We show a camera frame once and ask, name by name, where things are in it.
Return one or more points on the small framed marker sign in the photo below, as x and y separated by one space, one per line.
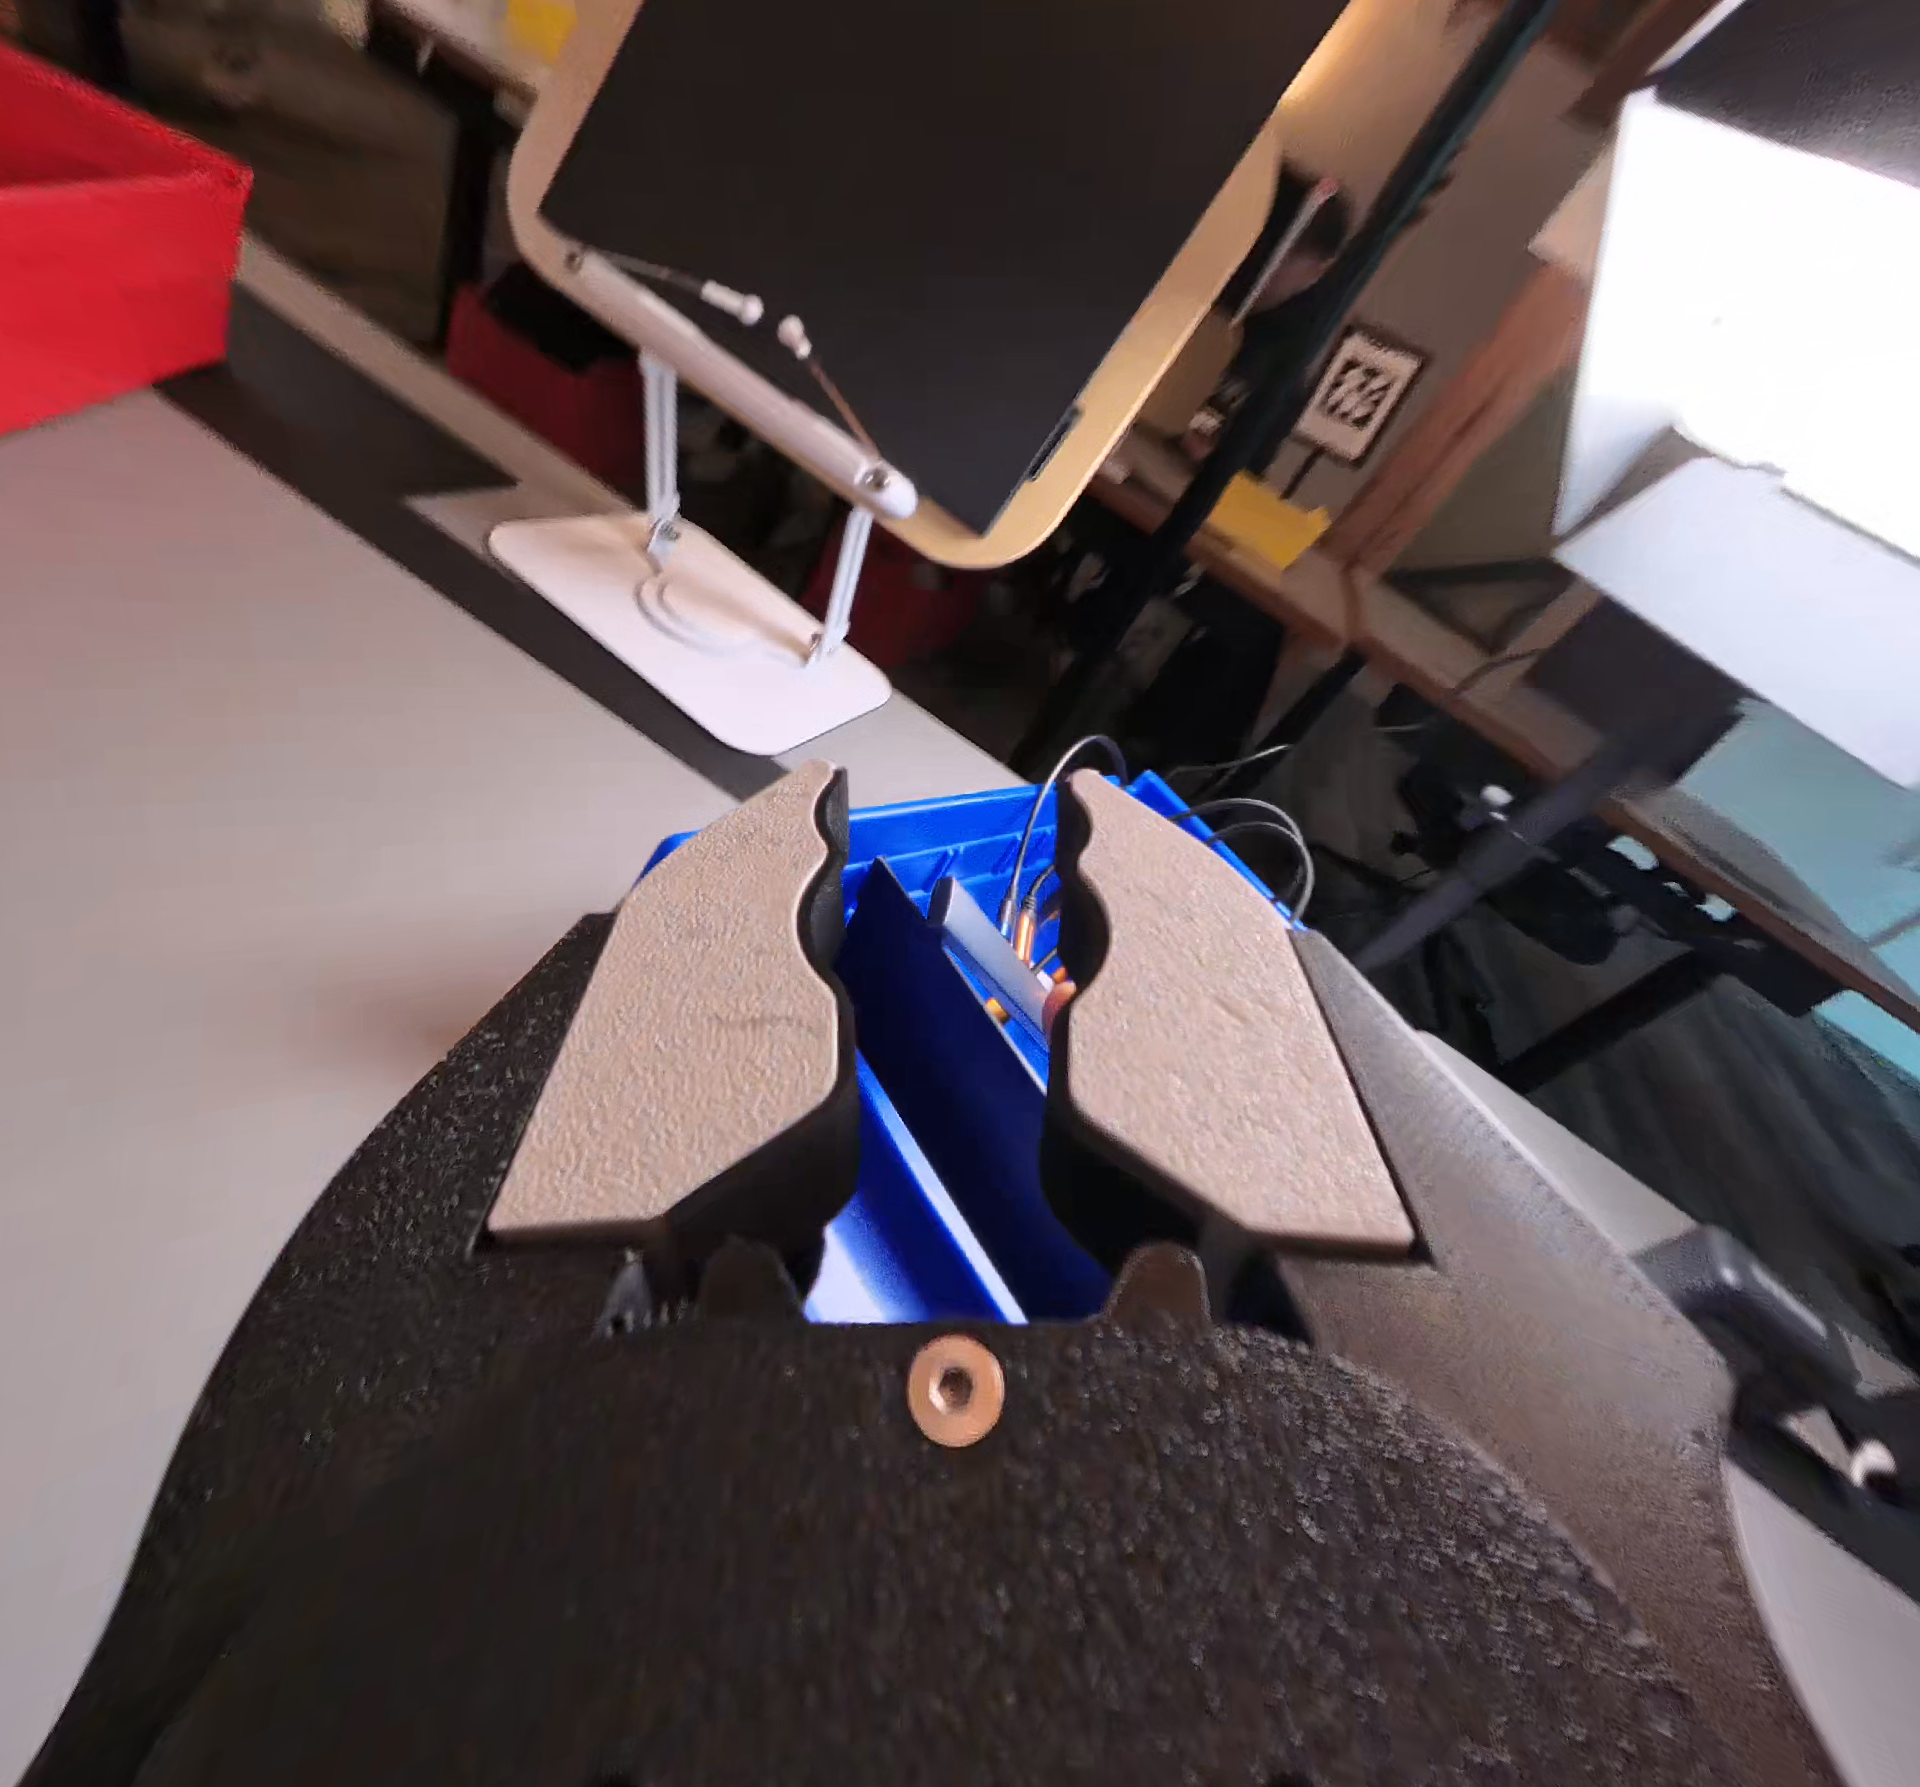
1359 391

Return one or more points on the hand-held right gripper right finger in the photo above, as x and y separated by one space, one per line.
1215 1066

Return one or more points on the white studio light panel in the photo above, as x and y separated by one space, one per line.
1724 317

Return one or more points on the red storage crate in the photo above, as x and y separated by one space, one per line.
540 377
900 602

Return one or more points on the red storage bin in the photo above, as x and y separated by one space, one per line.
106 287

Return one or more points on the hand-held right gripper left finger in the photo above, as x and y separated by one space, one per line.
675 1052

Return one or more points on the blue storage bin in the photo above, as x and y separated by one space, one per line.
886 1248

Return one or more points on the yellow storage bin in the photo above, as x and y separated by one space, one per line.
1268 519

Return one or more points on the black clamp mount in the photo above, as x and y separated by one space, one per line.
1756 1308

